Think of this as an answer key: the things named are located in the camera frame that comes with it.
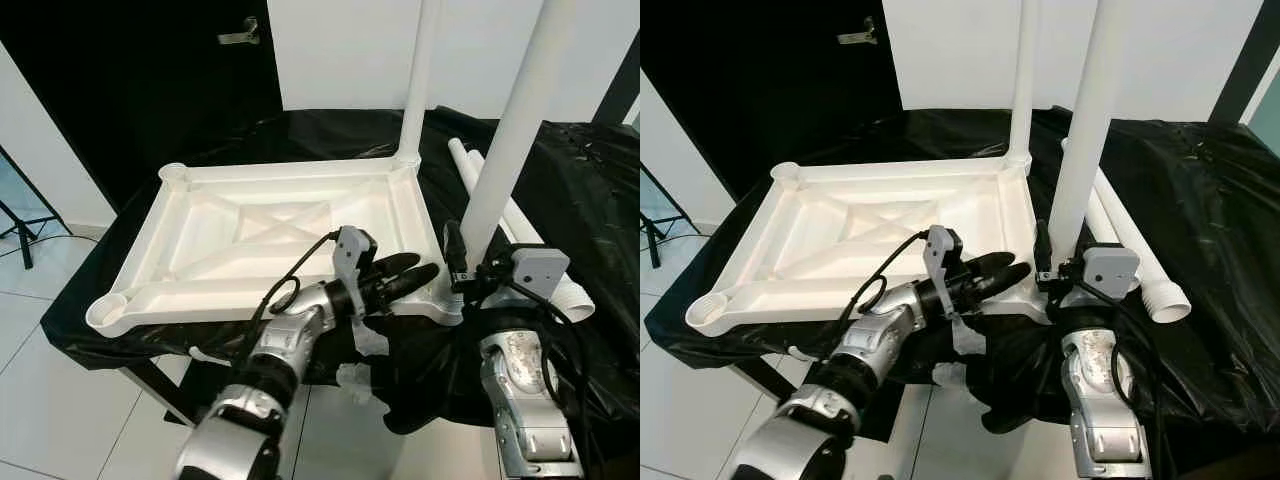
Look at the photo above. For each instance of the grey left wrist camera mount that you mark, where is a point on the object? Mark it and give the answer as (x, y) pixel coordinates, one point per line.
(352, 258)
(942, 258)

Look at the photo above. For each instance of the black work table leg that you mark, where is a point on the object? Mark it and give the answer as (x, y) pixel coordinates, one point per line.
(765, 385)
(160, 392)

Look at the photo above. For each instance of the white work table frame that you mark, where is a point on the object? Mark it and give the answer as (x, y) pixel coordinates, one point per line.
(965, 340)
(368, 340)

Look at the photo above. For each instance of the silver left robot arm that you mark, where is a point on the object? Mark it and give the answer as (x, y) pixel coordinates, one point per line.
(850, 380)
(260, 380)

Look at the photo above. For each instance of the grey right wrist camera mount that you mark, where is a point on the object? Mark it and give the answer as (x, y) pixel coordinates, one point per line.
(540, 268)
(1112, 268)

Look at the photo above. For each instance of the black wall pillar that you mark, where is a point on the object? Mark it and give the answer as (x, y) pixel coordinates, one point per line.
(1245, 60)
(620, 80)

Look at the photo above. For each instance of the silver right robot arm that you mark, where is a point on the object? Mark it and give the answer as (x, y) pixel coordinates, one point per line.
(525, 400)
(1100, 400)

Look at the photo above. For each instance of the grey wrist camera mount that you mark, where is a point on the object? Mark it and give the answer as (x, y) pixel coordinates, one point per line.
(352, 258)
(942, 258)
(540, 268)
(1112, 268)

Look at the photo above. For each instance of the black tripod stand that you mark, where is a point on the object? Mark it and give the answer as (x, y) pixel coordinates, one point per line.
(652, 235)
(20, 235)

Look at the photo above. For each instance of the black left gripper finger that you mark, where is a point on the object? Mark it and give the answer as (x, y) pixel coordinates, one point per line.
(412, 282)
(398, 268)
(1004, 280)
(990, 266)

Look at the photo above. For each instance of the black shiny table cover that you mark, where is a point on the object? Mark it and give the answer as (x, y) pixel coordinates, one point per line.
(1200, 200)
(580, 200)

